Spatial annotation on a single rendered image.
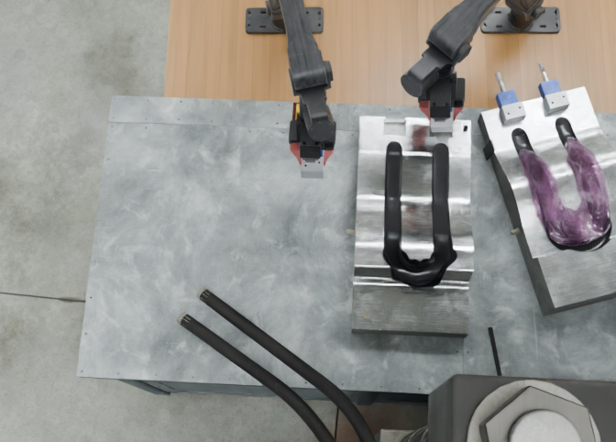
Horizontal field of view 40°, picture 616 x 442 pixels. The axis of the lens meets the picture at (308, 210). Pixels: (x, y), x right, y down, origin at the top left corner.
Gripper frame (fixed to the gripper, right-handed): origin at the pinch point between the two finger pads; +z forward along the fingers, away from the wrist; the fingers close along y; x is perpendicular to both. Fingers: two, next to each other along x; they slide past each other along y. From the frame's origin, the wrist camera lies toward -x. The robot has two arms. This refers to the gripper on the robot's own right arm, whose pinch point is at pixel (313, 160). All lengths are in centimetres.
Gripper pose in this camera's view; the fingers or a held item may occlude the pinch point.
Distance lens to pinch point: 193.6
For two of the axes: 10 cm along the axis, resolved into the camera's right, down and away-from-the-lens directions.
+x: 0.5, -7.3, 6.9
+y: 10.0, 0.4, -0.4
